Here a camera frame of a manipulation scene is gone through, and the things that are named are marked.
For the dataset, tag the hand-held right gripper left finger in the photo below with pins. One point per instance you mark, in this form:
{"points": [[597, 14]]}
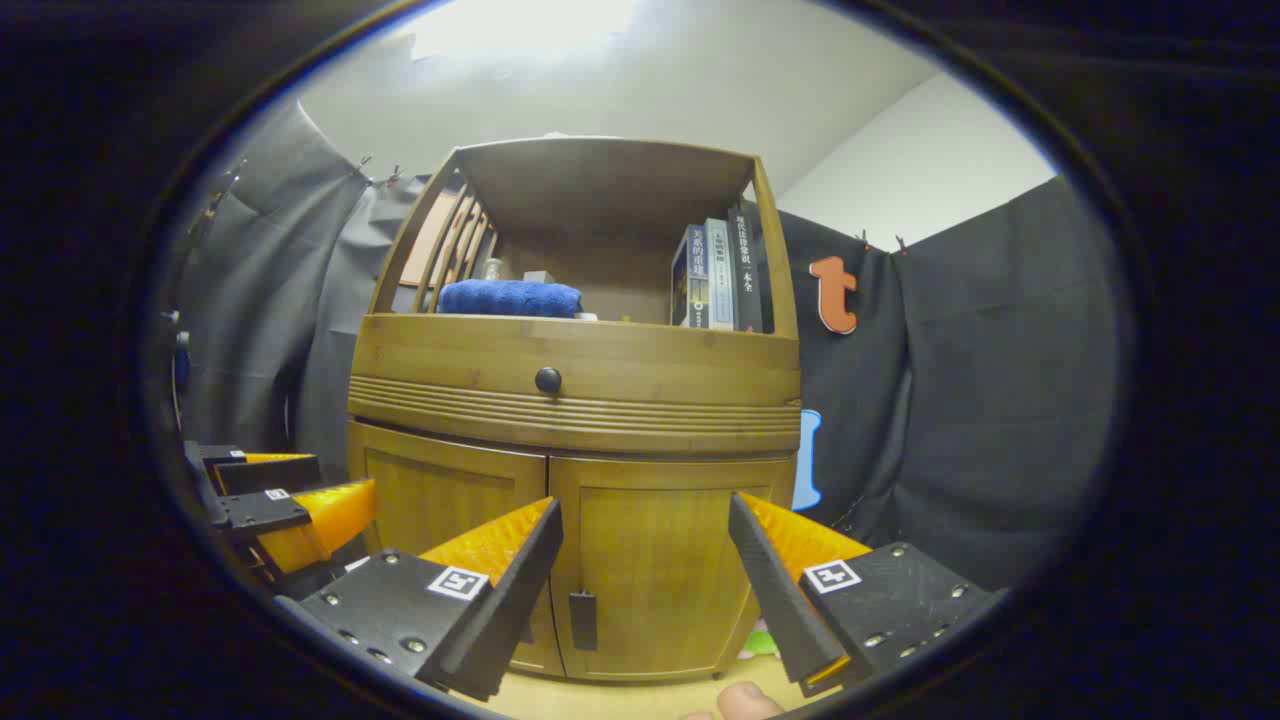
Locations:
{"points": [[515, 600]]}

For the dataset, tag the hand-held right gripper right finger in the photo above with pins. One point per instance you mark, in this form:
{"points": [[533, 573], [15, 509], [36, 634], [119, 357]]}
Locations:
{"points": [[775, 600]]}

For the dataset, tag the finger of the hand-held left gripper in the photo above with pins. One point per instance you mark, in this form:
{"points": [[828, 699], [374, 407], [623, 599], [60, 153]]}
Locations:
{"points": [[270, 474], [260, 510]]}

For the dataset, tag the wooden shoe cabinet door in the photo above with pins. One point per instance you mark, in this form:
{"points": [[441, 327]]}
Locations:
{"points": [[660, 560], [440, 500]]}

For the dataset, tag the wooden double-door shoe cabinet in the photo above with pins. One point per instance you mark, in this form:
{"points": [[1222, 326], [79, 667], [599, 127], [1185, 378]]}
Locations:
{"points": [[600, 190]]}

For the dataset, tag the pink and green plush toy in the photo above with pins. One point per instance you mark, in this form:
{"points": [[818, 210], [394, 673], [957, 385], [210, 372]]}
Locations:
{"points": [[760, 642]]}

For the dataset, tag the wooden drawer with black knob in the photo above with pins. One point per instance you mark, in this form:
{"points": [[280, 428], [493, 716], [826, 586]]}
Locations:
{"points": [[650, 370]]}

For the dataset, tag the blue folded towel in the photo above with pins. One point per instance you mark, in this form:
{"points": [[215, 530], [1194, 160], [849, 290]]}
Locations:
{"points": [[510, 298]]}

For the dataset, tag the black backdrop cloth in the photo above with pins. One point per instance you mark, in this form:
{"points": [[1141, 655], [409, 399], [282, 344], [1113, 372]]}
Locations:
{"points": [[1000, 400]]}

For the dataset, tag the small glass jar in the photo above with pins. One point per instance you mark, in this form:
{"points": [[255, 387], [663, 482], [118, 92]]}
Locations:
{"points": [[492, 270]]}

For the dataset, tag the small grey box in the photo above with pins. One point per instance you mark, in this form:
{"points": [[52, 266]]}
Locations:
{"points": [[538, 277]]}

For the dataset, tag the dark blue book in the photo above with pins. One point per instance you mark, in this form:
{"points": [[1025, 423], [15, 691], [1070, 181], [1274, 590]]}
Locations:
{"points": [[690, 285]]}

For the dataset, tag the light blue book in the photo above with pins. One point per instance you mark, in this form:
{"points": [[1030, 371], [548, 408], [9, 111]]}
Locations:
{"points": [[720, 275]]}

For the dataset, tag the black book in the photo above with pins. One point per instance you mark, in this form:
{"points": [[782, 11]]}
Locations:
{"points": [[747, 270]]}

